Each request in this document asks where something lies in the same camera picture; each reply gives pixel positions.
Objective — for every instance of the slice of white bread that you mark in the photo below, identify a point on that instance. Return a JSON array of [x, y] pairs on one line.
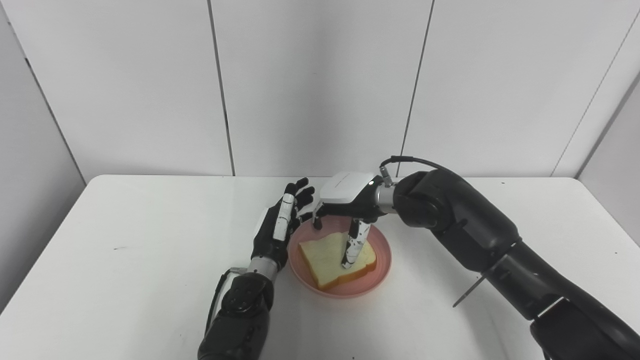
[[325, 257]]

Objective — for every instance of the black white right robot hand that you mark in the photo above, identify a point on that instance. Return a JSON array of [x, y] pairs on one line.
[[347, 190]]

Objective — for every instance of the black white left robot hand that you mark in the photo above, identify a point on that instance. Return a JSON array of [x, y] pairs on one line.
[[267, 240]]

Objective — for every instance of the pink plastic plate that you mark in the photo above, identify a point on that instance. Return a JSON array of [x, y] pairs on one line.
[[381, 265]]

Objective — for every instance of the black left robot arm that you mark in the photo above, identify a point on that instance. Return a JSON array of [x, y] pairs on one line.
[[240, 315]]

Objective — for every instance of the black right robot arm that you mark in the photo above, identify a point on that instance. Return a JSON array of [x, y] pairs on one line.
[[480, 235]]

